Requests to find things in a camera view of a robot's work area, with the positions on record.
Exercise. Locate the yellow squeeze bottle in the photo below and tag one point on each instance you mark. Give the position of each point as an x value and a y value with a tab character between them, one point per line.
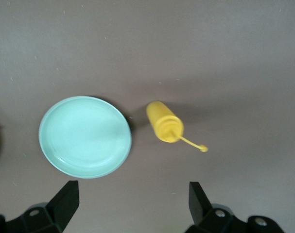
164	121

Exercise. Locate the mint green plate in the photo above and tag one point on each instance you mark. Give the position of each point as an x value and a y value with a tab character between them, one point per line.
85	137

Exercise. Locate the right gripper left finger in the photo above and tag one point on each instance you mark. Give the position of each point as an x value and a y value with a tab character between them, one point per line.
64	204

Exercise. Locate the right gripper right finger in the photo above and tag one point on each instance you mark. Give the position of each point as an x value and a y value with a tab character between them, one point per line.
199	206

